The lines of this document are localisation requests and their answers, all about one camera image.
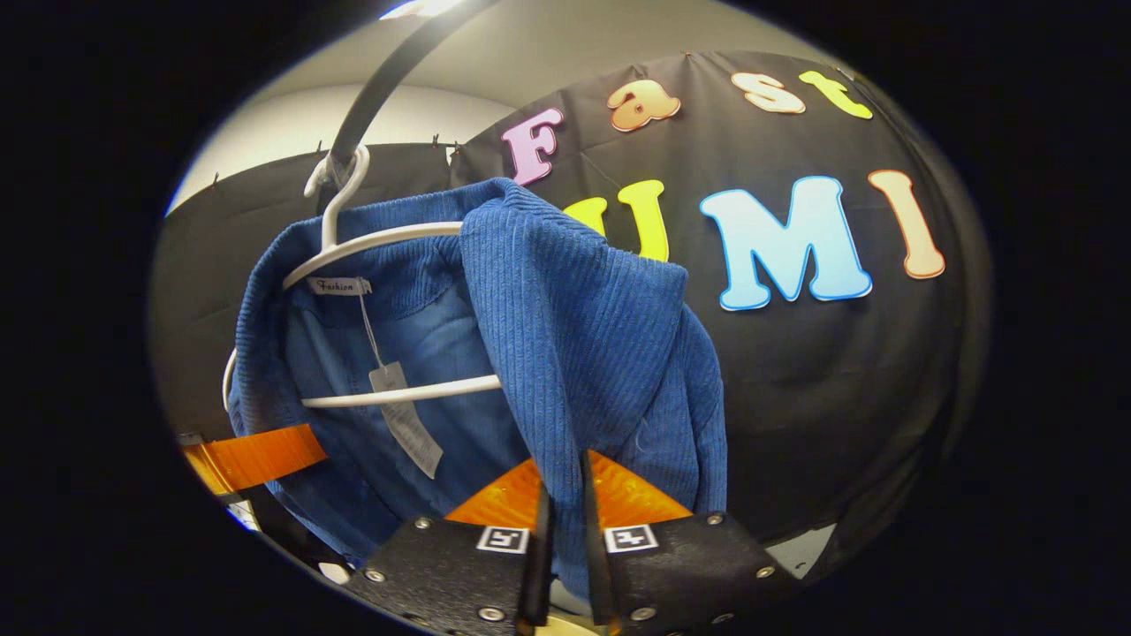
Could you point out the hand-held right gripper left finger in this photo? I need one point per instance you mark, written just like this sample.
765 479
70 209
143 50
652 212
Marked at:
541 565

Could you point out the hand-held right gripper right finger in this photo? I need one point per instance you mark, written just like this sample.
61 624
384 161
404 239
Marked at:
594 565

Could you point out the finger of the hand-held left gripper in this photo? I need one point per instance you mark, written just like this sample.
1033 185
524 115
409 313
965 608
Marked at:
256 455

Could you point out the round beige laundry hamper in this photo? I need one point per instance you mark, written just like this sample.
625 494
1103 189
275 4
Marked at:
570 605

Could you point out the white plastic hanger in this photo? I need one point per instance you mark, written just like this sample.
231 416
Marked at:
442 389

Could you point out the black clothes rack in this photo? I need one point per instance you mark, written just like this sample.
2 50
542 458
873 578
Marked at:
371 88

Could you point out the black backdrop cloth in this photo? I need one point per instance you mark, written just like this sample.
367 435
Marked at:
839 397

